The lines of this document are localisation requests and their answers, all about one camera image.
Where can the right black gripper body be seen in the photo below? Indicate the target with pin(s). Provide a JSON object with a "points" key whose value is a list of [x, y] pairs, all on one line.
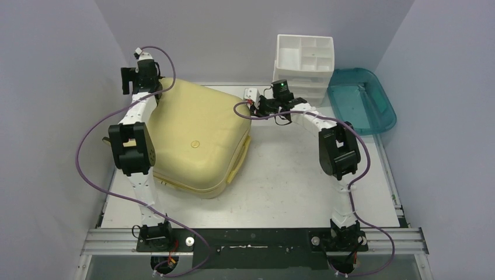
{"points": [[262, 105]]}

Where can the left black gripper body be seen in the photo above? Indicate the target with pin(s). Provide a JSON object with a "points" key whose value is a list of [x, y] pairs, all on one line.
{"points": [[140, 77]]}

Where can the yellow hard-shell suitcase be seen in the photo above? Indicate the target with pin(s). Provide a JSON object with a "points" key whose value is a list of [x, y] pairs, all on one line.
{"points": [[199, 134]]}

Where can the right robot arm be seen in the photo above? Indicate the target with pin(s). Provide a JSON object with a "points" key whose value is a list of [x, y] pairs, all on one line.
{"points": [[339, 155]]}

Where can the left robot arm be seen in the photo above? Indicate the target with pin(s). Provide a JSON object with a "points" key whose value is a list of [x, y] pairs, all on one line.
{"points": [[134, 153]]}

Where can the white plastic drawer organizer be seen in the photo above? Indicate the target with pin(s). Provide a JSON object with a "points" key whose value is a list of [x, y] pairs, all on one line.
{"points": [[306, 63]]}

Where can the teal transparent plastic tray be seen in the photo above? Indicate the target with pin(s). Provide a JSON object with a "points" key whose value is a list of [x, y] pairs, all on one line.
{"points": [[357, 96]]}

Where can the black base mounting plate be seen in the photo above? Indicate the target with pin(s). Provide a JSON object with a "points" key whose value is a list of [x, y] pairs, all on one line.
{"points": [[253, 248]]}

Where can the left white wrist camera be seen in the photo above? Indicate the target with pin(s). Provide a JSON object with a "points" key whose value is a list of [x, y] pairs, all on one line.
{"points": [[141, 55]]}

